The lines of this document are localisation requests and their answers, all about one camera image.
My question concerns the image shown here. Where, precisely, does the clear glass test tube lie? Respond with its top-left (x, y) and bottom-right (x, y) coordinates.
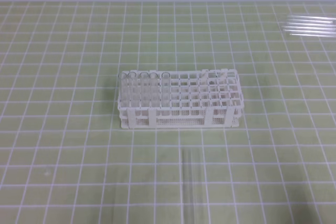
top-left (161, 72), bottom-right (171, 108)
top-left (182, 148), bottom-right (204, 223)

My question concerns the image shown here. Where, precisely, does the white plastic test tube rack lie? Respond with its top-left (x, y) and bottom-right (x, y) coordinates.
top-left (118, 69), bottom-right (244, 129)

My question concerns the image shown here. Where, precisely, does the green grid tablecloth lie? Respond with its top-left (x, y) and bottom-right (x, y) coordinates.
top-left (1, 2), bottom-right (335, 223)

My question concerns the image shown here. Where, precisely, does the spare glass tube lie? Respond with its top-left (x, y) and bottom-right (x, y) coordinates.
top-left (289, 32), bottom-right (335, 38)
top-left (283, 26), bottom-right (335, 32)
top-left (287, 15), bottom-right (335, 22)
top-left (286, 20), bottom-right (335, 27)

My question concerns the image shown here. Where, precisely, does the spare glass tube top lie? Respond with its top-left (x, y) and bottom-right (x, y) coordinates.
top-left (287, 15), bottom-right (335, 22)

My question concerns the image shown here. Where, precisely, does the spare glass tube bottom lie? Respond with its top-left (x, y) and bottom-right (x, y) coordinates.
top-left (289, 32), bottom-right (335, 38)

